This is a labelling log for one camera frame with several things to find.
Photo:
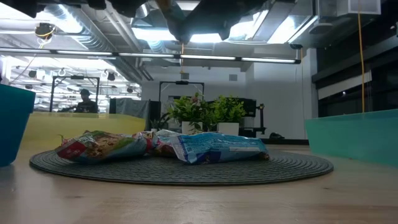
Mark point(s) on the black gantry frame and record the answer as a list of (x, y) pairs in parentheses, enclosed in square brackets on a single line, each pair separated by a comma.
[(182, 82), (76, 77)]

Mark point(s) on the black machine stand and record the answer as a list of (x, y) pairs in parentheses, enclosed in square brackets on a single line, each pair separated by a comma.
[(250, 107)]

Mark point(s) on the translucent yellow tray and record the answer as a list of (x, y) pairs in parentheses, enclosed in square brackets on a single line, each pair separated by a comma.
[(77, 124)]

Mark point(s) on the round grey woven placemat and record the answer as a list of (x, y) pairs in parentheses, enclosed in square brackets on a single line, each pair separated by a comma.
[(186, 174)]

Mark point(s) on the red green granola bar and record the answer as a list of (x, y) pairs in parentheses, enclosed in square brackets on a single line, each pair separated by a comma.
[(99, 146)]

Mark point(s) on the light blue granola bar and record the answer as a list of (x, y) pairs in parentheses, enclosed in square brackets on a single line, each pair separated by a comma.
[(217, 147)]

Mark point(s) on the translucent green tray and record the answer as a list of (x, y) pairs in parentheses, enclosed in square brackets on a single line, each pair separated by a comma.
[(357, 137)]

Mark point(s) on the dark blue tray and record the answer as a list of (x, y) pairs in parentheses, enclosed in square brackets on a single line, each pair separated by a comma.
[(15, 124)]

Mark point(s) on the person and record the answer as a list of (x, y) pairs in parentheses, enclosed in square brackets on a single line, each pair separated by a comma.
[(87, 105)]

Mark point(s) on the potted plant with small leaves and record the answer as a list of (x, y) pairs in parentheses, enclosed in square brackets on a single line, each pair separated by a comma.
[(228, 109)]

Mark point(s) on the long linear ceiling light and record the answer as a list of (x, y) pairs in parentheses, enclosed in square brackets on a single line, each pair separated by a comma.
[(149, 55)]

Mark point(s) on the grey covered equipment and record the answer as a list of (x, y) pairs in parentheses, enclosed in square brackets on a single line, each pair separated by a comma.
[(130, 107)]

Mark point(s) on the white ceiling vent box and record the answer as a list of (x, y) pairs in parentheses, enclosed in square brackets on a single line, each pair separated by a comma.
[(360, 6)]

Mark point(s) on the potted plant with long leaves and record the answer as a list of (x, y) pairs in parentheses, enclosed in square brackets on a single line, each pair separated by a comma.
[(189, 110)]

